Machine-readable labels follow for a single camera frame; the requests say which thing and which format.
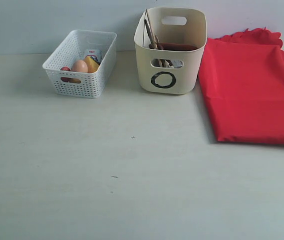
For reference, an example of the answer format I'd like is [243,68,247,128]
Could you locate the brown wooden plate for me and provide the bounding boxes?
[160,43,198,52]

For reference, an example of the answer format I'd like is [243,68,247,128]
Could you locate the beige egg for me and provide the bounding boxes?
[71,59,88,73]

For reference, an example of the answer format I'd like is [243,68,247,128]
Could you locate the brown wooden spoon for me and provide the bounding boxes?
[155,36,173,68]

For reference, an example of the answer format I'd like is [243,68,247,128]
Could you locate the blue white milk carton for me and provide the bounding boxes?
[83,49,102,65]

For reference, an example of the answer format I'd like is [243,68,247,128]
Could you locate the red table cloth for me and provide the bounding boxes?
[199,28,284,145]

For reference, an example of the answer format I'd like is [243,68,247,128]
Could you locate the cream plastic bin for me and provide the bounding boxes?
[134,7,207,95]

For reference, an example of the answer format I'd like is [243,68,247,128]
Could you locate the white perforated plastic basket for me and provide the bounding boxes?
[42,29,117,99]

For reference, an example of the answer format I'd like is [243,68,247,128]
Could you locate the yellow lemon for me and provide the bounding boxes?
[69,78,81,84]

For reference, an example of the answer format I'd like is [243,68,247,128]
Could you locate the red sausage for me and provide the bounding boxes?
[60,66,70,83]

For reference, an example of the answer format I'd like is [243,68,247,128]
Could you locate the wooden chopstick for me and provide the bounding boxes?
[145,9,157,49]
[144,19,156,49]

